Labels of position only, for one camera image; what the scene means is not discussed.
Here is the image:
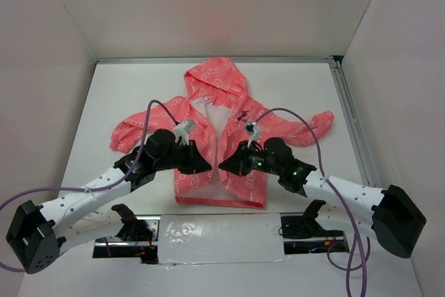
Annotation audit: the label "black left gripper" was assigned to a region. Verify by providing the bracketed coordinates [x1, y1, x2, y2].
[154, 139, 211, 175]

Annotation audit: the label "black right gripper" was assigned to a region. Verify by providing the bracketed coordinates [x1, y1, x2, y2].
[219, 139, 282, 176]

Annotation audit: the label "pink hooded jacket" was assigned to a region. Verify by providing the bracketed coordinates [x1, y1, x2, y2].
[109, 57, 334, 209]

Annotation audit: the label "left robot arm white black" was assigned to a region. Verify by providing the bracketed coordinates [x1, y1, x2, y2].
[6, 129, 211, 274]

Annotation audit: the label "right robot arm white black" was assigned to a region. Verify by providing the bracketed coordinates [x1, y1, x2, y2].
[219, 138, 426, 259]

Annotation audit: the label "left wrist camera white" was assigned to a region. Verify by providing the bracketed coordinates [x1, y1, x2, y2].
[172, 120, 196, 145]

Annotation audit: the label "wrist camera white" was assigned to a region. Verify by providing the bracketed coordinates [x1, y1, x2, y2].
[172, 120, 196, 145]
[244, 121, 261, 147]

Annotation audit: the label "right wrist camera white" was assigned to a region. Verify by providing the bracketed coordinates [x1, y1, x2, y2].
[244, 121, 261, 147]

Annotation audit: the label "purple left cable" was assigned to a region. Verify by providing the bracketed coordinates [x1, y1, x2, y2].
[0, 100, 181, 273]

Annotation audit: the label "purple cable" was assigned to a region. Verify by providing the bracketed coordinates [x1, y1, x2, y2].
[253, 107, 371, 297]
[0, 100, 181, 273]

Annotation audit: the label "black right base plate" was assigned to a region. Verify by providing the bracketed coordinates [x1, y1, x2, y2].
[277, 214, 349, 255]

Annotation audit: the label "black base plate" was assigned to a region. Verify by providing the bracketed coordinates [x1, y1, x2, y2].
[277, 214, 349, 255]
[92, 216, 161, 265]

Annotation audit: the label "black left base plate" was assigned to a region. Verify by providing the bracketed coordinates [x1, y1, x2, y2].
[92, 216, 161, 265]

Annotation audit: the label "aluminium frame rail back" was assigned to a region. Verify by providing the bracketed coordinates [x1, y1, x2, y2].
[97, 56, 337, 66]

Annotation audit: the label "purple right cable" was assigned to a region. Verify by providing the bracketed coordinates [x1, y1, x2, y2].
[253, 107, 371, 297]

